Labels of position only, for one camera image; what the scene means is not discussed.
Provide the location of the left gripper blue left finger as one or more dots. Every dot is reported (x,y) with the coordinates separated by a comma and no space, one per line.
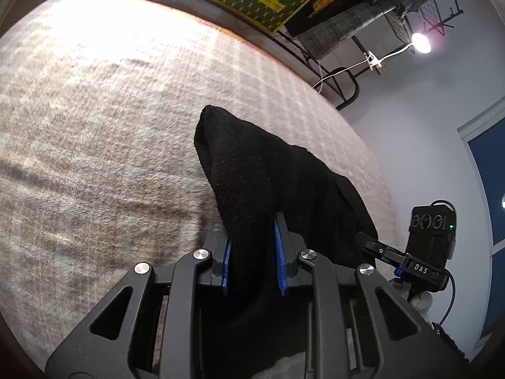
(220,265)

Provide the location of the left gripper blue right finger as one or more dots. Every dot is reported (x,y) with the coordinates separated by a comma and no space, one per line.
(285,254)

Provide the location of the black long-sleeve sweater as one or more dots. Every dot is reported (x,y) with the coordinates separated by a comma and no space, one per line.
(256,177)

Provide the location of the right hand grey glove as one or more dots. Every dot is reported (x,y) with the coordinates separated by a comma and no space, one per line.
(420,301)

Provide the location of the blue window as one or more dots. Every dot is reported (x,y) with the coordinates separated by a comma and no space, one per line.
(483,138)

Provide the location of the beige plaid bed blanket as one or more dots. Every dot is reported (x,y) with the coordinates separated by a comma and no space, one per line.
(99,103)

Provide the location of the white clip-on lamp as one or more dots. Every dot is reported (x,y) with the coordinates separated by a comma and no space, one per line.
(419,42)

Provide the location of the grey plaid long coat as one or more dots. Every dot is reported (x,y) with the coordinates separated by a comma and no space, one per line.
(344,18)

